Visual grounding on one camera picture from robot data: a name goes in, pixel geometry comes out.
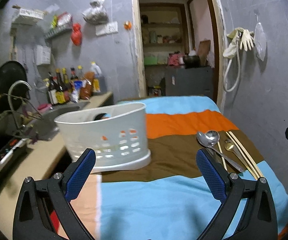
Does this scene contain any gold spoon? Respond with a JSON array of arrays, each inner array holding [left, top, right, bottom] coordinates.
[[224, 139, 242, 161]]

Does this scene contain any chrome kitchen faucet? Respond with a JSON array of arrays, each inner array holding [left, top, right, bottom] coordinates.
[[7, 80, 32, 130]]

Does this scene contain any single bamboo chopstick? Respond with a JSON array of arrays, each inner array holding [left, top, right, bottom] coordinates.
[[217, 141, 228, 171]]

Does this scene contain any round silver ladle spoon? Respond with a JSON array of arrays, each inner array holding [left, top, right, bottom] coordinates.
[[205, 130, 220, 147]]

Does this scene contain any striped blue orange brown cloth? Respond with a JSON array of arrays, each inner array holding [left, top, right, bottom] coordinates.
[[71, 96, 288, 239]]

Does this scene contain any large silver spoon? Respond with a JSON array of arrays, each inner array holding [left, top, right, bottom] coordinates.
[[196, 132, 244, 172]]

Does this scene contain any steel sink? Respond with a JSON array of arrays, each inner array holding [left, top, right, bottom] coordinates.
[[23, 102, 88, 141]]

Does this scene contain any hanging clear plastic bag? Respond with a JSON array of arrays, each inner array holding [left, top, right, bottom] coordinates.
[[254, 15, 267, 61]]

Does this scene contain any white rubber glove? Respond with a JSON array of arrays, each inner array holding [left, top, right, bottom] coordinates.
[[239, 29, 254, 51]]

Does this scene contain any white plastic utensil basket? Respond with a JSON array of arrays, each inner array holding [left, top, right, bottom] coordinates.
[[54, 102, 151, 173]]

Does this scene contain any wooden cutting board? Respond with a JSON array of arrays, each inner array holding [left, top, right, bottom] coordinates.
[[197, 40, 211, 67]]

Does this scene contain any dark grey cabinet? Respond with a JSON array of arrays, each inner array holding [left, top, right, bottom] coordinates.
[[165, 67, 213, 99]]

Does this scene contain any black bowl on cabinet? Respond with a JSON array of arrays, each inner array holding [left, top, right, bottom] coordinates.
[[183, 55, 201, 69]]

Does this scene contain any dark soy sauce bottle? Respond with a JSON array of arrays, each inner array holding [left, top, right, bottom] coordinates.
[[48, 72, 58, 105]]

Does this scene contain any brown snack bag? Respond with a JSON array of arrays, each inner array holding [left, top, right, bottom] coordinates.
[[79, 72, 95, 100]]

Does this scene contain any pink cloth on cabinet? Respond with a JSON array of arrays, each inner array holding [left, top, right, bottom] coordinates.
[[168, 52, 184, 67]]

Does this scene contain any black wok pan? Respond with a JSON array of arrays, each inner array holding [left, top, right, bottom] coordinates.
[[0, 60, 31, 111]]

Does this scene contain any green box on shelf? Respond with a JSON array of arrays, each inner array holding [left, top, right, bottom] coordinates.
[[144, 55, 158, 66]]

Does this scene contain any wooden shelf unit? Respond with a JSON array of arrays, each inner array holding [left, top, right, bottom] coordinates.
[[139, 2, 189, 96]]

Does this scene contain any red plastic bag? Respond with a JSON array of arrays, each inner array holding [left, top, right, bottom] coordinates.
[[71, 23, 82, 46]]

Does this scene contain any white hose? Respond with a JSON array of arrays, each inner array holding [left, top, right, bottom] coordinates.
[[223, 36, 242, 93]]

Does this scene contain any white wall box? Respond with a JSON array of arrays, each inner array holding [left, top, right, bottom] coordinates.
[[35, 45, 51, 66]]

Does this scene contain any metal wall spice rack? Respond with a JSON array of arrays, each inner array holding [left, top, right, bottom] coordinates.
[[44, 24, 72, 40]]

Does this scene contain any orange wall hook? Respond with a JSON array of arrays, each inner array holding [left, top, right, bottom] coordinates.
[[123, 21, 132, 30]]

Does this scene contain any white wall basket shelf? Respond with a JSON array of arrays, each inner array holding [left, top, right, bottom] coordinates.
[[11, 5, 46, 25]]

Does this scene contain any white wall socket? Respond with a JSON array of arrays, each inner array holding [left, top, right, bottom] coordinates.
[[96, 21, 118, 36]]

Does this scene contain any grey plastic bag on wall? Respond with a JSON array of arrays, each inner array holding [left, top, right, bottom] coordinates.
[[82, 0, 109, 25]]

